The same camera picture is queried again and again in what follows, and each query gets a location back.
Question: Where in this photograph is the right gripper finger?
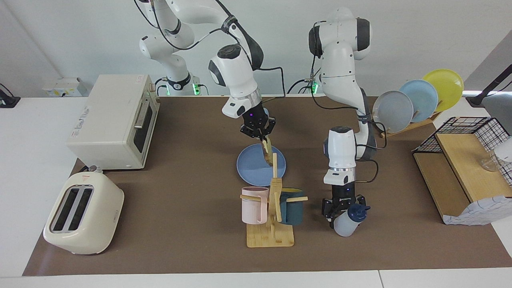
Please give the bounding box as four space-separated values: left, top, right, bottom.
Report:
241 125 262 140
262 118 276 140

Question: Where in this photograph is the white blue-capped seasoning bottle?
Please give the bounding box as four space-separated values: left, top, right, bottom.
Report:
333 203 371 237

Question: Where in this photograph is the toasted bread slice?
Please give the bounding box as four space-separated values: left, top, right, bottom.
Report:
262 137 274 166

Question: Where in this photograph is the wooden plate rack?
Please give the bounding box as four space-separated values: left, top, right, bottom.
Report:
367 110 442 139

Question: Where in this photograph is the grey round plate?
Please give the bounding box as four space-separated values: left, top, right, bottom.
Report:
372 90 414 133

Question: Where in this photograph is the light blue round plate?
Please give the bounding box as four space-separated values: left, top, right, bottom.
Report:
399 80 439 123

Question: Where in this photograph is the yellow round plate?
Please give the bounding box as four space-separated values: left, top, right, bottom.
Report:
422 69 464 112

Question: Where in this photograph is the dark teal mug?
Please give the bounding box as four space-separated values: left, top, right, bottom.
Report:
279 188 304 225

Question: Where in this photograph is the wooden mug tree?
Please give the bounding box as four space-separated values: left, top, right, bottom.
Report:
240 153 308 248

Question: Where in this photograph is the brown table mat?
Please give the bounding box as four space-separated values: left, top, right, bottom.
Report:
22 95 512 276

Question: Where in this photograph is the pink ribbed mug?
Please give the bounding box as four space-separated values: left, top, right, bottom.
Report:
241 186 269 225

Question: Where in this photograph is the wooden shelf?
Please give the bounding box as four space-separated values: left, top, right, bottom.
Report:
413 132 512 225

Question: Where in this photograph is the white blue grid cloth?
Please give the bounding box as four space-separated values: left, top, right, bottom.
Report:
442 195 512 226

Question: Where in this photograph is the clear glass cup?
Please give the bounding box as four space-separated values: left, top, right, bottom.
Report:
480 154 502 172

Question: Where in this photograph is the white toaster oven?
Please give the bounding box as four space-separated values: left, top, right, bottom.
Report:
66 74 160 170

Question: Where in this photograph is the black lamp stand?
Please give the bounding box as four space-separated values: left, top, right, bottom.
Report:
466 64 512 108

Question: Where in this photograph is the cream two-slot toaster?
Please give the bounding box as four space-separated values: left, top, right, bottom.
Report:
43 172 125 256

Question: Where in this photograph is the white power strip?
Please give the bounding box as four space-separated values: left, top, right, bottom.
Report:
42 77 88 98

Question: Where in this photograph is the black clamp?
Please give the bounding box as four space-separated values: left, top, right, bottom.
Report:
0 83 20 108

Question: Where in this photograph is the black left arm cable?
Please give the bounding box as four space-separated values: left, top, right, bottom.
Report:
310 20 388 184

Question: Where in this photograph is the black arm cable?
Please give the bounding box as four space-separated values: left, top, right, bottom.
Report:
134 0 287 105
310 20 388 184

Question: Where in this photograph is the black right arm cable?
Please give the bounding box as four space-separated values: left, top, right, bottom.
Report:
134 0 287 105

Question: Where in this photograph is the black left base cable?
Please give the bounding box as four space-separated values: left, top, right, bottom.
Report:
287 68 320 94

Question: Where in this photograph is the black wire basket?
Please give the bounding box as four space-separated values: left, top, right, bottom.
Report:
412 116 512 188

